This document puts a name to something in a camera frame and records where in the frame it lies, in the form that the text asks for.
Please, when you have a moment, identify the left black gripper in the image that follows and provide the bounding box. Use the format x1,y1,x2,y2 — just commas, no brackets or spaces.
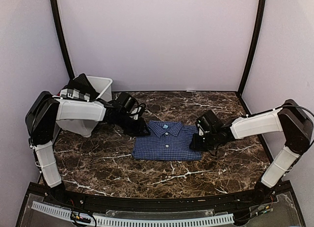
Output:
116,111,151,137

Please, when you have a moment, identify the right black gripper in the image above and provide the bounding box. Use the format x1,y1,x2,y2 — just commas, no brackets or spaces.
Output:
189,130,218,151

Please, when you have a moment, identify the blue checked long sleeve shirt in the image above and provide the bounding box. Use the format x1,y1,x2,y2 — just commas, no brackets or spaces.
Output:
132,120,202,161

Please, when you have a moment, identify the white plastic bin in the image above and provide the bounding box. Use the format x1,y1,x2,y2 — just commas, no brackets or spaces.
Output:
54,73,113,138

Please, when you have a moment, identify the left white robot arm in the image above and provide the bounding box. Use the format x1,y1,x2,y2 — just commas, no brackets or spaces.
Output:
25,91,150,205

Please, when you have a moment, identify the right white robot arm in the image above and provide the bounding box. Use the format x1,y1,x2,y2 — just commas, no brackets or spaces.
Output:
189,99,314,204

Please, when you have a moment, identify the black white patterned shirt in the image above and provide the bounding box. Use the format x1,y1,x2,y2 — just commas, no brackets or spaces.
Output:
60,73,99,102

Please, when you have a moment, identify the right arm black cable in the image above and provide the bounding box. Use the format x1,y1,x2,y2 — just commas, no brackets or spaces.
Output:
209,142,225,157

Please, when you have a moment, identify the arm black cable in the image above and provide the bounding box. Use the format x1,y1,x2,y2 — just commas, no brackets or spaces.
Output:
131,103,147,119
209,142,225,157

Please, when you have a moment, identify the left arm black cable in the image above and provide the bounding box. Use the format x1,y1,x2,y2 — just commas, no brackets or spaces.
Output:
131,103,147,119

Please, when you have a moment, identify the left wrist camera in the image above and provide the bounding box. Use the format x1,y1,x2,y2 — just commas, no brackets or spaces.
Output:
116,92,135,113

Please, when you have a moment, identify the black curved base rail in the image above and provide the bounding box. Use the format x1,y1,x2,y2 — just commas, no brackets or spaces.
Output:
16,181,305,227

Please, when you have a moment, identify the right black frame post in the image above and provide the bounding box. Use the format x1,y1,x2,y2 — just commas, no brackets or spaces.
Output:
237,0,266,98

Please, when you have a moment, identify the black frame post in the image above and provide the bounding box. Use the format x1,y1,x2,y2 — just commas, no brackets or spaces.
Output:
50,0,75,79
237,0,266,98

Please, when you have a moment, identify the white slotted cable duct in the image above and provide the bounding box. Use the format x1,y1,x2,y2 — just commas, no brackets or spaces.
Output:
31,201,234,227

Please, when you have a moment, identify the left black frame post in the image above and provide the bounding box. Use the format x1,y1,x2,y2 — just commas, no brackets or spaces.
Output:
50,0,75,79

